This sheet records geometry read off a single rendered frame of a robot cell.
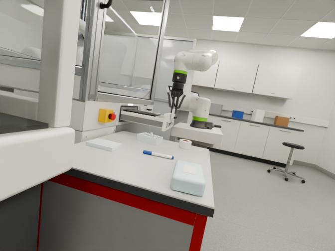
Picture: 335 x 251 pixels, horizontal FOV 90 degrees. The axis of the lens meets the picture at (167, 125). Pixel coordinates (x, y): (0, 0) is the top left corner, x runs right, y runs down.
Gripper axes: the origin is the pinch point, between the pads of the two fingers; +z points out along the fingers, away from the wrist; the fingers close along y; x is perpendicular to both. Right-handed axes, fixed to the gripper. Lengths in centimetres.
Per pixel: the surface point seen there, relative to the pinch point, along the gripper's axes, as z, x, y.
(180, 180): 13, -67, 17
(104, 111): 3.0, -33.5, -29.6
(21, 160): 6, -89, -8
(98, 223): 34, -68, -5
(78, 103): 0, -44, -37
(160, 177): 17, -60, 10
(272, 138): 32, 295, 176
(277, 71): -117, 330, 163
